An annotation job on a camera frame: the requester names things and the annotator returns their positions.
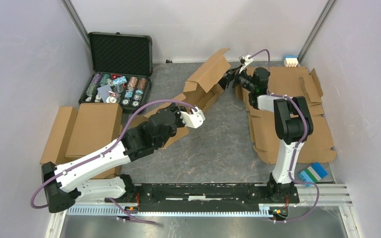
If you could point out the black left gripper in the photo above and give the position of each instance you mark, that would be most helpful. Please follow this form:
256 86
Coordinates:
176 108

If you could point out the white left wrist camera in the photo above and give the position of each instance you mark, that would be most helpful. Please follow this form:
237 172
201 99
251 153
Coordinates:
193 119

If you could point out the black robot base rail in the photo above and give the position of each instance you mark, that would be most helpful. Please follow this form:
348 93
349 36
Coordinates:
205 197

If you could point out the white blue toy block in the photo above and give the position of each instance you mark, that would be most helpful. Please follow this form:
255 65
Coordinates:
291 61

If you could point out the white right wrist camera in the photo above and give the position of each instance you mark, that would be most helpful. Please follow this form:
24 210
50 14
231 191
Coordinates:
245 62

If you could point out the black poker chip case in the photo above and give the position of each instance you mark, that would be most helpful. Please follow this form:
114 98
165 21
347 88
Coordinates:
122 63

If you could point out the lower flat cardboard sheet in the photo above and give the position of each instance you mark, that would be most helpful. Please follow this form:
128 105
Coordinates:
292 81

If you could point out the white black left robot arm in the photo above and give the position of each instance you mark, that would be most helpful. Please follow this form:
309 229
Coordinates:
65 184

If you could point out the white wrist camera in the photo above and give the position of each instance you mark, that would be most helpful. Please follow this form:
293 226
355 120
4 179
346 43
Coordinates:
193 119
245 62

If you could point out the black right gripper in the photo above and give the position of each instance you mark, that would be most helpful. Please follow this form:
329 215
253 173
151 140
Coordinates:
230 75

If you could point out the blue green striped block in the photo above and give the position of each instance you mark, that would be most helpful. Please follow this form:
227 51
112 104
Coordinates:
312 174

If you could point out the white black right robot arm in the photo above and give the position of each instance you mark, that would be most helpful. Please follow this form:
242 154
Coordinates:
292 120

